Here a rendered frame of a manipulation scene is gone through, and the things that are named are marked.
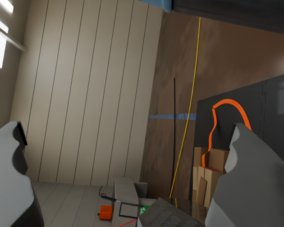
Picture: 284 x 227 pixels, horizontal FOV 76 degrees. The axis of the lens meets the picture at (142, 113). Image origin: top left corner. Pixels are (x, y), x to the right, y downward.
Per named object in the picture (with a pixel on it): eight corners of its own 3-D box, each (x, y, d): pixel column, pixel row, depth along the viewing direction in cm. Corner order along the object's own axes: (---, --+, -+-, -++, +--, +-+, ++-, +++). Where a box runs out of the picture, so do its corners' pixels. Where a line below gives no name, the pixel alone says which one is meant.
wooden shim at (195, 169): (198, 190, 200) (196, 190, 200) (194, 189, 210) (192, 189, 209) (198, 167, 207) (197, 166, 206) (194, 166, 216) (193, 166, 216)
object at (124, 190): (154, 232, 362) (111, 230, 348) (143, 202, 490) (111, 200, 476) (158, 201, 364) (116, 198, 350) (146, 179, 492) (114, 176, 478)
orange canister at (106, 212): (112, 223, 376) (96, 222, 371) (112, 210, 425) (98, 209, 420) (114, 212, 377) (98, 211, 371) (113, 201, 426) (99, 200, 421)
